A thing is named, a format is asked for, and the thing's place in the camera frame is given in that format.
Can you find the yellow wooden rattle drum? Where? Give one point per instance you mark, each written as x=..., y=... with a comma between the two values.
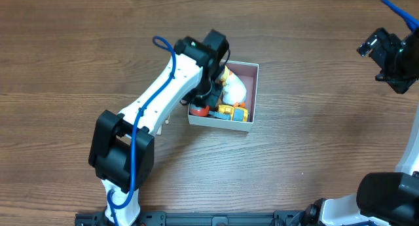
x=166, y=121

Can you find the red toy ball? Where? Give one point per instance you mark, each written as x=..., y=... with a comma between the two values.
x=199, y=111

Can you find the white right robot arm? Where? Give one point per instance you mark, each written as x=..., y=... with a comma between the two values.
x=382, y=198

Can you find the yellow toy bulldozer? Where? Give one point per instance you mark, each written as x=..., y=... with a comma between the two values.
x=230, y=113

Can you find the white plush duck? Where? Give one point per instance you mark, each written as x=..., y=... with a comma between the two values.
x=234, y=91

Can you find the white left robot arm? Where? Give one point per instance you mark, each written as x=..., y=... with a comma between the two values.
x=123, y=144

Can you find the white box pink interior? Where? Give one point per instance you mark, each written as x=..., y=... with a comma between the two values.
x=248, y=73

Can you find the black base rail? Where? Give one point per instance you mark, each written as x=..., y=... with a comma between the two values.
x=279, y=217

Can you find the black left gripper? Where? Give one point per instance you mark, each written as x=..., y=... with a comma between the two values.
x=211, y=99

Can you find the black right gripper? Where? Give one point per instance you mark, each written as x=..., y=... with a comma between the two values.
x=373, y=44

